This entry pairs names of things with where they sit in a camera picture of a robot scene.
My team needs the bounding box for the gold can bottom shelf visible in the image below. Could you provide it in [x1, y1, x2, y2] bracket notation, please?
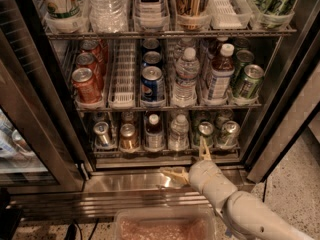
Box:
[120, 123, 139, 152]

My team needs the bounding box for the red can back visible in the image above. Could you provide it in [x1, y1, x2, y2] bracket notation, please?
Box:
[80, 40, 106, 75]

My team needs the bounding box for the clear water bottle bottom shelf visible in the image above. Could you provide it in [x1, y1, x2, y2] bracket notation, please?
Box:
[168, 114, 189, 151]

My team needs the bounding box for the green cans top shelf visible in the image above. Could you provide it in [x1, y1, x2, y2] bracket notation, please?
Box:
[248, 0, 296, 31]

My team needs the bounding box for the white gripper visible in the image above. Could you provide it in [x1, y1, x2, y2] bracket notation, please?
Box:
[160, 136, 238, 210]

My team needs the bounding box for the black cable right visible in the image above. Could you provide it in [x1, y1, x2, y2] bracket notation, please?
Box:
[261, 179, 268, 203]

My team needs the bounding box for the green can bottom shelf left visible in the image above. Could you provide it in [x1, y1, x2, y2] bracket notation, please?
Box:
[193, 121, 214, 148]

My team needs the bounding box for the green can middle shelf front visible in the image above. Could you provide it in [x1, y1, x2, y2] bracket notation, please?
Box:
[232, 64, 264, 99]

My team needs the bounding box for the fridge glass door left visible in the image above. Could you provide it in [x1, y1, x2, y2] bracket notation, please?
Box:
[0, 0, 91, 195]

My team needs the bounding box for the fridge door right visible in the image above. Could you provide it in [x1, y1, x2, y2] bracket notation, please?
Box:
[244, 2, 320, 183]

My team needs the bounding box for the clear plastic bin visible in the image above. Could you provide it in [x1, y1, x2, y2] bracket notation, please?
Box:
[113, 206, 216, 240]

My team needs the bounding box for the empty white tray shelf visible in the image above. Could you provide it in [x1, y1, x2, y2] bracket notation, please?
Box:
[208, 0, 252, 30]
[108, 40, 136, 109]

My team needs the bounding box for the red can front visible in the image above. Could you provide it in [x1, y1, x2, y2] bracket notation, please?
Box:
[72, 68, 102, 104]

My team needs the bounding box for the large water bottle top shelf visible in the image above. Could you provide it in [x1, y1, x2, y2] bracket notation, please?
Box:
[89, 0, 128, 33]

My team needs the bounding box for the black cable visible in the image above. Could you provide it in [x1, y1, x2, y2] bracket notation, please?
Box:
[261, 179, 268, 203]
[63, 218, 100, 240]

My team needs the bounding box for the red can middle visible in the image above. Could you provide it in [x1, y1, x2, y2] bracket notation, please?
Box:
[76, 52, 104, 90]

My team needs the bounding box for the blue pepsi can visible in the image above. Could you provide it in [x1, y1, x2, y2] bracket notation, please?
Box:
[142, 51, 163, 68]
[141, 66, 164, 102]

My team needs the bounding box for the tea bottle bottom shelf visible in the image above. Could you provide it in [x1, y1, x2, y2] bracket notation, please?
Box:
[145, 113, 165, 152]

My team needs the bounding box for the brown can top shelf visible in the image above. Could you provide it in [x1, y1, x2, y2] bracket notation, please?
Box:
[175, 0, 210, 30]

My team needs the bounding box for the silver can bottom shelf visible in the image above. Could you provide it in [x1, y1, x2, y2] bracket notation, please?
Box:
[93, 121, 112, 147]

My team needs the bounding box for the empty white tray middle shelf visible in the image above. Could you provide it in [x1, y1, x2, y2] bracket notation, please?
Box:
[108, 40, 136, 109]

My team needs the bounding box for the tea bottle shelf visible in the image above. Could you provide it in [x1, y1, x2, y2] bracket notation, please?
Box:
[204, 43, 235, 100]
[145, 113, 165, 152]

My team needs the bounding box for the white label bottle top shelf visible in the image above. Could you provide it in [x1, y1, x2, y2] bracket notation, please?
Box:
[134, 0, 169, 31]

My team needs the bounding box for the tea bottle middle shelf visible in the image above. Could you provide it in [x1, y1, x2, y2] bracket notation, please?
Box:
[204, 43, 235, 100]

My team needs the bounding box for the blue pepsi can middle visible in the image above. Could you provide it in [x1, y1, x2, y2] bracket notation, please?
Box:
[142, 51, 163, 68]

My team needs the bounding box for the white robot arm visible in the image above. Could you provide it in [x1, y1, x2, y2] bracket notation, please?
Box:
[160, 137, 314, 240]

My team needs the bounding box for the black cable left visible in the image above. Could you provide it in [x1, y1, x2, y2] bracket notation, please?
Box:
[63, 218, 100, 240]

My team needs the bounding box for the red can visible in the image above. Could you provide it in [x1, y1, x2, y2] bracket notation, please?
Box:
[80, 40, 106, 75]
[72, 68, 102, 104]
[76, 52, 104, 90]

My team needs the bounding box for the green can middle shelf back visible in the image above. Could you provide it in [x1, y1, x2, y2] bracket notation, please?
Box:
[231, 49, 255, 85]

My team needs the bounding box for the green can bottom shelf right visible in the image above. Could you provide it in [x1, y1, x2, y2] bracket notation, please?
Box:
[216, 121, 240, 149]

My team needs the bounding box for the water bottle middle shelf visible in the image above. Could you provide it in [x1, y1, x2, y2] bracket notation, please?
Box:
[173, 47, 200, 107]

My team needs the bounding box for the green can shelf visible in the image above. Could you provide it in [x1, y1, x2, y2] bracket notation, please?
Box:
[216, 121, 240, 149]
[231, 49, 255, 85]
[232, 64, 264, 99]
[193, 121, 214, 148]

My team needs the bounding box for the blue pepsi can front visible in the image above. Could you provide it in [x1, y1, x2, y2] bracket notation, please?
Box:
[141, 66, 164, 102]

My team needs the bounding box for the empty white tray top shelf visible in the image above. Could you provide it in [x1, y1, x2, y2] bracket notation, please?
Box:
[208, 0, 252, 30]

